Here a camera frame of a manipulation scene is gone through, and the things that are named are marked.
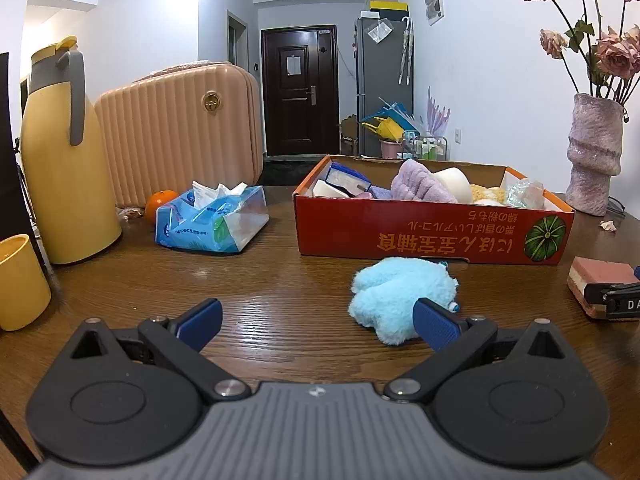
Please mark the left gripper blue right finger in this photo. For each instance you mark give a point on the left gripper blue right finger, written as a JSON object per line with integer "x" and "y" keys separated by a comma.
{"x": 456, "y": 343}

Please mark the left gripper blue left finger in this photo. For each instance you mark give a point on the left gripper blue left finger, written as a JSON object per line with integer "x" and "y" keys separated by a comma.
{"x": 175, "y": 344}

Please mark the pink sponge block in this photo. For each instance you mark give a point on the pink sponge block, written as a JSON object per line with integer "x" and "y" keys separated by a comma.
{"x": 577, "y": 277}

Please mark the light blue plush toy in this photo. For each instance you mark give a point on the light blue plush toy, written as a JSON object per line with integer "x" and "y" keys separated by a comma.
{"x": 383, "y": 295}

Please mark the fallen pink petal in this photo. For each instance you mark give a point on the fallen pink petal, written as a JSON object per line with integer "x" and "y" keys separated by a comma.
{"x": 608, "y": 226}

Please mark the blue tissue pack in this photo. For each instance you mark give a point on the blue tissue pack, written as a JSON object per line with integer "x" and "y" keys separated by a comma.
{"x": 215, "y": 220}

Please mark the red cardboard box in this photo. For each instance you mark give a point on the red cardboard box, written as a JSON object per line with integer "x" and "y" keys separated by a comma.
{"x": 367, "y": 228}

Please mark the orange fruit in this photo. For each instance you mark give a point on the orange fruit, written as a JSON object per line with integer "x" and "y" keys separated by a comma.
{"x": 156, "y": 200}

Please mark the clear plastic bag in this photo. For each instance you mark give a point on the clear plastic bag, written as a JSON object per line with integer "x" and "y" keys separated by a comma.
{"x": 525, "y": 194}

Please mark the yellow sponge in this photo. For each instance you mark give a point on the yellow sponge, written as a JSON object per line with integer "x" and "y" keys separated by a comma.
{"x": 488, "y": 196}

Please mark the pink textured vase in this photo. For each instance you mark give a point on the pink textured vase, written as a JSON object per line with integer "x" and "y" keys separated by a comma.
{"x": 595, "y": 146}

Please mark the yellow cup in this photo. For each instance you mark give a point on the yellow cup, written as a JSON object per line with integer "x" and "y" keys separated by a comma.
{"x": 24, "y": 290}

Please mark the purple folded towel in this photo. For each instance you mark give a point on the purple folded towel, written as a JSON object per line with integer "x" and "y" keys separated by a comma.
{"x": 416, "y": 183}

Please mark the yellow thermos jug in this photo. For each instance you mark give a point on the yellow thermos jug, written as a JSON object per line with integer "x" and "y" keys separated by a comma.
{"x": 64, "y": 160}

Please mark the blue tissue box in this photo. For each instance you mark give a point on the blue tissue box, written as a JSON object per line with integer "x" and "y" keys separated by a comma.
{"x": 347, "y": 180}

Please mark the pink ribbed suitcase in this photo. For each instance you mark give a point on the pink ribbed suitcase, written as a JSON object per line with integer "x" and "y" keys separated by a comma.
{"x": 197, "y": 122}

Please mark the yellow watering can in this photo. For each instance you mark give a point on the yellow watering can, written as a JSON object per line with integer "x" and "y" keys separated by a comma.
{"x": 386, "y": 129}

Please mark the dried pink roses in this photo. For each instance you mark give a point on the dried pink roses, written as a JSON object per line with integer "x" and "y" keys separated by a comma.
{"x": 610, "y": 54}

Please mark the dark brown door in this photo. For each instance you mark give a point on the dark brown door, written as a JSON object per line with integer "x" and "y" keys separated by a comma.
{"x": 300, "y": 90}

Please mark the grey refrigerator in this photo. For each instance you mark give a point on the grey refrigerator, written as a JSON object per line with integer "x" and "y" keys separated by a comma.
{"x": 378, "y": 53}

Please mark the yellow box on fridge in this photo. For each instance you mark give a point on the yellow box on fridge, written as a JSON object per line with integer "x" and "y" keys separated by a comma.
{"x": 388, "y": 5}

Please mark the wire rack cart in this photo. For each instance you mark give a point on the wire rack cart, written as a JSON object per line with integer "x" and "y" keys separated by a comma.
{"x": 423, "y": 147}

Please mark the wall electrical panel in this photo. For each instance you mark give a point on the wall electrical panel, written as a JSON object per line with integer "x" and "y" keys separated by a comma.
{"x": 434, "y": 10}

